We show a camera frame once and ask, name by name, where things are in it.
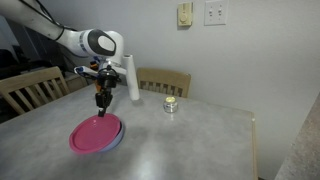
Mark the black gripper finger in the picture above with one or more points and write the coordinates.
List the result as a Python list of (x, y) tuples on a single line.
[(100, 103), (108, 98)]

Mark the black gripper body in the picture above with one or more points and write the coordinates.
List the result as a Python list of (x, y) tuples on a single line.
[(108, 81)]

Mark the pink plastic plate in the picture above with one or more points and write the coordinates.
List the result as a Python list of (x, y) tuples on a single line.
[(95, 133)]

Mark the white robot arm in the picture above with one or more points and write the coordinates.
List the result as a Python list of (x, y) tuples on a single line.
[(83, 41)]

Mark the blue plastic bowl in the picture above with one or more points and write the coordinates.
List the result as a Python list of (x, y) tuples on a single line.
[(119, 138)]

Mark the white paper towel roll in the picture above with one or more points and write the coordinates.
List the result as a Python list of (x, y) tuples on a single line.
[(133, 86)]

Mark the low beige side cabinet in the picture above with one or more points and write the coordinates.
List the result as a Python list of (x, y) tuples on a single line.
[(76, 83)]

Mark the wooden block holder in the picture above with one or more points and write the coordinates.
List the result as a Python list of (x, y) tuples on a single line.
[(163, 76)]

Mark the small silver candle jar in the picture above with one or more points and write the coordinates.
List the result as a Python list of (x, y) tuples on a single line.
[(170, 106)]

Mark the wooden chair with slats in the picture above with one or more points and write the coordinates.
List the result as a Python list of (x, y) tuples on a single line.
[(30, 78)]

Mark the black flat monitor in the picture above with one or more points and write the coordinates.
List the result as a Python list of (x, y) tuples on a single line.
[(36, 46)]

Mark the speckled grey countertop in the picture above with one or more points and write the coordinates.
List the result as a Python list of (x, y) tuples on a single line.
[(306, 153)]

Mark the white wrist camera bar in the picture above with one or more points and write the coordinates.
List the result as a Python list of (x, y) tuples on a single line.
[(83, 70)]

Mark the beige wall thermostat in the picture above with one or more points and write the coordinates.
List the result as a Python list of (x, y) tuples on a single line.
[(185, 15)]

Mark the white light switch plate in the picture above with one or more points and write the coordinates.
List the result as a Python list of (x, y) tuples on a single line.
[(216, 12)]

